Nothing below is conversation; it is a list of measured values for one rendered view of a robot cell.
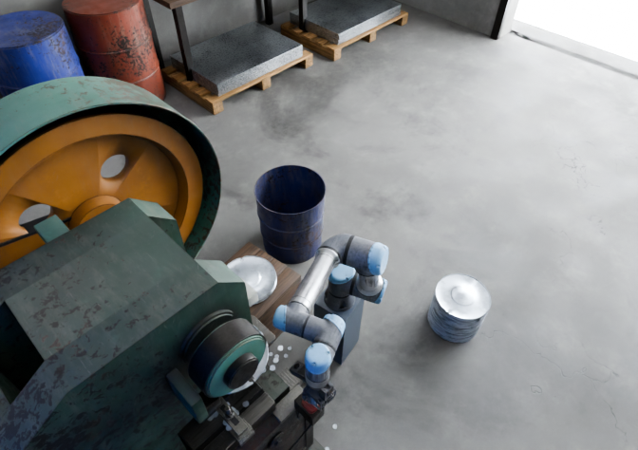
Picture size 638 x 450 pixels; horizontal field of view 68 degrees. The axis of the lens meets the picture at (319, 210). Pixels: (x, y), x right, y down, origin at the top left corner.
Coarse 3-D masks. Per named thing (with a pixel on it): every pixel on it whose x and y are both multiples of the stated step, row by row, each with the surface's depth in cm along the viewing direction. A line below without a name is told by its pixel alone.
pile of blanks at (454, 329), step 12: (432, 300) 265; (432, 312) 264; (444, 312) 250; (432, 324) 267; (444, 324) 256; (456, 324) 251; (468, 324) 250; (480, 324) 256; (444, 336) 264; (456, 336) 258; (468, 336) 260
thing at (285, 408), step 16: (304, 384) 182; (288, 400) 176; (272, 416) 174; (288, 416) 173; (256, 432) 170; (272, 432) 172; (288, 432) 187; (240, 448) 167; (256, 448) 168; (272, 448) 180; (288, 448) 199; (304, 448) 218; (320, 448) 222
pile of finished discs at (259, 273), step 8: (248, 256) 256; (256, 256) 255; (232, 264) 252; (240, 264) 252; (248, 264) 252; (256, 264) 252; (264, 264) 252; (240, 272) 248; (248, 272) 248; (256, 272) 248; (264, 272) 248; (272, 272) 249; (248, 280) 244; (256, 280) 244; (264, 280) 245; (272, 280) 245; (256, 288) 242; (264, 288) 242; (272, 288) 242; (264, 296) 238
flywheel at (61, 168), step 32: (64, 128) 119; (96, 128) 125; (128, 128) 132; (160, 128) 140; (0, 160) 113; (32, 160) 117; (64, 160) 127; (96, 160) 134; (128, 160) 144; (160, 160) 151; (192, 160) 156; (0, 192) 115; (32, 192) 125; (64, 192) 132; (96, 192) 140; (128, 192) 148; (160, 192) 158; (192, 192) 164; (0, 224) 123; (192, 224) 172; (0, 256) 128
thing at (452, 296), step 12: (444, 276) 263; (456, 276) 264; (468, 276) 264; (444, 288) 259; (456, 288) 258; (468, 288) 259; (480, 288) 259; (444, 300) 253; (456, 300) 253; (468, 300) 253; (480, 300) 254; (456, 312) 248; (468, 312) 248; (480, 312) 248
